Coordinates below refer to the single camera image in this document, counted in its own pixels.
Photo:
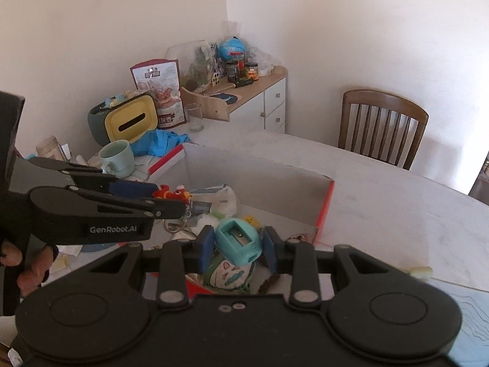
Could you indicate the white wooden sideboard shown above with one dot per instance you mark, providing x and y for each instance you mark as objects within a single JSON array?
[{"x": 260, "y": 106}]

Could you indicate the clear drinking glass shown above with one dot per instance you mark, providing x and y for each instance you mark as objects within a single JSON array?
[{"x": 194, "y": 117}]

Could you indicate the red cardboard box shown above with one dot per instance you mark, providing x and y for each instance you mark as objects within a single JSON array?
[{"x": 292, "y": 200}]

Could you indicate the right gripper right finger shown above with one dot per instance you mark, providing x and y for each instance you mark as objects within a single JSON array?
[{"x": 298, "y": 260}]

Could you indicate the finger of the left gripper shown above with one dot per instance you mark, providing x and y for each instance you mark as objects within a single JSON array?
[
  {"x": 93, "y": 179},
  {"x": 74, "y": 216}
]

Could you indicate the green tassel face sachet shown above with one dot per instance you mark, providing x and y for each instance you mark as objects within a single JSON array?
[{"x": 222, "y": 275}]

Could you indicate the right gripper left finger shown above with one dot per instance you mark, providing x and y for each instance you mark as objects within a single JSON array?
[{"x": 178, "y": 259}]

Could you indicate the red keychain toy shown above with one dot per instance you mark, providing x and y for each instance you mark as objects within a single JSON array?
[{"x": 172, "y": 207}]

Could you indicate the teal pencil sharpener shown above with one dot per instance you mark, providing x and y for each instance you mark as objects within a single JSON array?
[{"x": 238, "y": 241}]

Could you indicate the yellow small box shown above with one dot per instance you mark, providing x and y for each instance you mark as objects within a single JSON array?
[{"x": 250, "y": 219}]

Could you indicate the red white snack bag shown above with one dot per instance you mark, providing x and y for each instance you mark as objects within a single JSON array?
[{"x": 160, "y": 78}]

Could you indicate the blue rubber gloves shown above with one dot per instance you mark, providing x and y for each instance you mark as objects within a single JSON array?
[{"x": 158, "y": 143}]

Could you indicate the blue globe toy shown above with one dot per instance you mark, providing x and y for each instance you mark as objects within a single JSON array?
[{"x": 231, "y": 46}]

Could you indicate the wooden chair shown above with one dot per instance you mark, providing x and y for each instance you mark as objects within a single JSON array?
[{"x": 382, "y": 126}]

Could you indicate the mint green mug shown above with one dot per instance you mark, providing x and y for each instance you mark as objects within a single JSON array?
[{"x": 117, "y": 159}]

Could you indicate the yellow tissue box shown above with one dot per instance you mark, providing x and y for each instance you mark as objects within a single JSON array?
[{"x": 128, "y": 119}]

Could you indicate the person left hand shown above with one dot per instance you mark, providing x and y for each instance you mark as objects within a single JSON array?
[{"x": 35, "y": 272}]

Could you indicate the cartoon face charm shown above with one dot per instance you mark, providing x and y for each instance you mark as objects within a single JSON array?
[{"x": 303, "y": 237}]

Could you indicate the white plastic bag pouch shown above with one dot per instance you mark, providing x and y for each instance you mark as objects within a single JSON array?
[{"x": 220, "y": 201}]

